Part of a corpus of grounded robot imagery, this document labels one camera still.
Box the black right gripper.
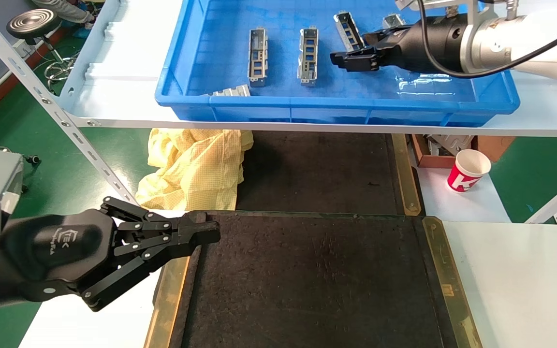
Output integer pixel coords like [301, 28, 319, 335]
[330, 14, 466, 73]

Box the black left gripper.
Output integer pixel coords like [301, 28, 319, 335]
[0, 196, 221, 312]

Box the perforated metal bracket part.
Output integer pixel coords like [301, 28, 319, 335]
[297, 26, 319, 87]
[382, 13, 408, 30]
[208, 84, 252, 97]
[333, 11, 366, 53]
[247, 27, 269, 88]

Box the black foam container brass rim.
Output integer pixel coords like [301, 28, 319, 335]
[236, 131, 423, 217]

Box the blue plastic tray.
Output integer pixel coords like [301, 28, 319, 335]
[155, 0, 521, 128]

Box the yellow checked garment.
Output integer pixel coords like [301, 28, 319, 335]
[135, 128, 255, 212]

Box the clear plastic film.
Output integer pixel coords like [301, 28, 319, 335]
[396, 72, 454, 96]

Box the grey metal scrap piece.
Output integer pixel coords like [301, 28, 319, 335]
[427, 134, 475, 157]

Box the black work mat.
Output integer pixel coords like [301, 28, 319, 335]
[144, 210, 484, 348]

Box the white metal shelf rack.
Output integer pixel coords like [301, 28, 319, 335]
[0, 0, 557, 228]

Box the red white paper cup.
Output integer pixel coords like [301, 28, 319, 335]
[446, 149, 492, 193]

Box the brown cardboard box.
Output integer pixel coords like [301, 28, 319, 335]
[410, 134, 516, 169]

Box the seated person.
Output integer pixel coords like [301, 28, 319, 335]
[31, 0, 99, 26]

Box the black round stool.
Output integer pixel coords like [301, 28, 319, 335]
[6, 8, 84, 84]

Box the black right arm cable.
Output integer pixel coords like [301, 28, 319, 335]
[416, 0, 557, 79]

